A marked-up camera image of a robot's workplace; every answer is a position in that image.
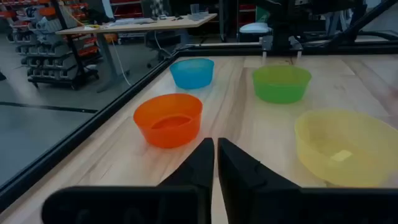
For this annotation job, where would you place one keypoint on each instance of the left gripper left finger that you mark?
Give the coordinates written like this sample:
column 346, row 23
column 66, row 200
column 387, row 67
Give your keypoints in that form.
column 174, row 205

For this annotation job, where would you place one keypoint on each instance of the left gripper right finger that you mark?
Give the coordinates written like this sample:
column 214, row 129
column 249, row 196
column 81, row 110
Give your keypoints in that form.
column 264, row 202

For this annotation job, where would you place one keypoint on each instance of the orange plastic bowl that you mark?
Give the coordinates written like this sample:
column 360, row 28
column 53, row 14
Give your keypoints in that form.
column 168, row 133

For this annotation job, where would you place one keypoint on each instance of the yellow plastic bowl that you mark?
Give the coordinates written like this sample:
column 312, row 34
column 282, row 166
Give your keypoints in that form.
column 314, row 140

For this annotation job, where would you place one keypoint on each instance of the green plastic bowl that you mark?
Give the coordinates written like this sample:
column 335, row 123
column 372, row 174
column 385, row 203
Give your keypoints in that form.
column 280, row 90

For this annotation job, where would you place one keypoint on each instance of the blue plastic bowl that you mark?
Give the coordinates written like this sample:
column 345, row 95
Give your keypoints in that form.
column 191, row 76

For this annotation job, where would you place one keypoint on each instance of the black office chair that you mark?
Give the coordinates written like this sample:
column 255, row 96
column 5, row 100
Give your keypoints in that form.
column 161, row 39

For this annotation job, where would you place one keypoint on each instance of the white lidded bin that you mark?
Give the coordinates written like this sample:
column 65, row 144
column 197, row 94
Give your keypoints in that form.
column 253, row 28

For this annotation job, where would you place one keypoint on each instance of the wooden desk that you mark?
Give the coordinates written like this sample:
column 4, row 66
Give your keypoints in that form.
column 140, row 26

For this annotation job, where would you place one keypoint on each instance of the white paper sheets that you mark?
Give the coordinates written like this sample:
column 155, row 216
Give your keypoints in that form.
column 133, row 21

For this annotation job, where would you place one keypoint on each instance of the clear plastic container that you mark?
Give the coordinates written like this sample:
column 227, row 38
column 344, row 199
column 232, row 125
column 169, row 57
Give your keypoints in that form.
column 197, row 14

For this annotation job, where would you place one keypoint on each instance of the storage rack with orange bins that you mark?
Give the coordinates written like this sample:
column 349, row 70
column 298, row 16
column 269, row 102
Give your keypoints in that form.
column 46, row 56

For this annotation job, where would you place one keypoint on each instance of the red storage shelf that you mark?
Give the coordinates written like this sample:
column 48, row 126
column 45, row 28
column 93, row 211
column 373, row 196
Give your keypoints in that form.
column 126, row 9

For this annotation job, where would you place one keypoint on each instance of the black table edge frame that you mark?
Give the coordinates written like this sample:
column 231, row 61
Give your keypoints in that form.
column 93, row 123

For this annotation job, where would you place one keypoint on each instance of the black diagonal frame strut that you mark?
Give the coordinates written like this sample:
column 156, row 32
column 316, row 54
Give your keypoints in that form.
column 363, row 21

